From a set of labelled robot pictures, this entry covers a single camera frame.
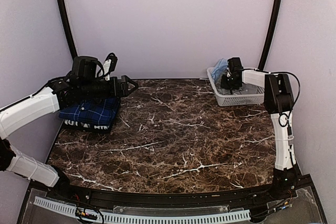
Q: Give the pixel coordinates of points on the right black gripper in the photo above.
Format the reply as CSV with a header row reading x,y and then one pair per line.
x,y
224,85

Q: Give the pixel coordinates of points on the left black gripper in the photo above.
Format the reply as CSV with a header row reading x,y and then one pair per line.
x,y
122,91

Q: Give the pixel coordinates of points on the grey long sleeve shirt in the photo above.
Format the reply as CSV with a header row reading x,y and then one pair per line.
x,y
244,90

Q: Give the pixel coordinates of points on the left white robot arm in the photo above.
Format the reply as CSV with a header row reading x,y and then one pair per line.
x,y
88,79

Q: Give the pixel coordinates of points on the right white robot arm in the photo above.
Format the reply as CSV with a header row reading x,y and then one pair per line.
x,y
279,103

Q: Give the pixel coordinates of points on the light blue shirt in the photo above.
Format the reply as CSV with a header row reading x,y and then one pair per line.
x,y
219,69

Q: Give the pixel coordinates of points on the white plastic basket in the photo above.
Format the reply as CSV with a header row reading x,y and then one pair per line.
x,y
233,100

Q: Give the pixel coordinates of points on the blue plaid folded shirt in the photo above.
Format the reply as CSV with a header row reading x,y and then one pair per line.
x,y
109,103

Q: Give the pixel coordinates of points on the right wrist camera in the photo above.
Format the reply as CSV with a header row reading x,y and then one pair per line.
x,y
234,65

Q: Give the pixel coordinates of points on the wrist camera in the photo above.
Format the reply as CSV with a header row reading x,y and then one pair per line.
x,y
234,65
109,65

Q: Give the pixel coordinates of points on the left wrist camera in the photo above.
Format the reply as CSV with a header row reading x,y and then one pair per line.
x,y
109,65

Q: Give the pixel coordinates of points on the right black frame post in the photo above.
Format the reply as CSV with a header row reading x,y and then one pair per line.
x,y
270,34

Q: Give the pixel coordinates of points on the black frame post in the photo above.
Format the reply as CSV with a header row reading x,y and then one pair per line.
x,y
66,27
270,34

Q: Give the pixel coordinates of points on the left black frame post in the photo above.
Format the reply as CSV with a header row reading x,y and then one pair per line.
x,y
66,27

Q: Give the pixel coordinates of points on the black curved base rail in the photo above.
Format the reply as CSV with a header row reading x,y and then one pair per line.
x,y
103,199

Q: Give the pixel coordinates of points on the white slotted cable duct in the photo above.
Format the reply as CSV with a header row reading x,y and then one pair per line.
x,y
70,210

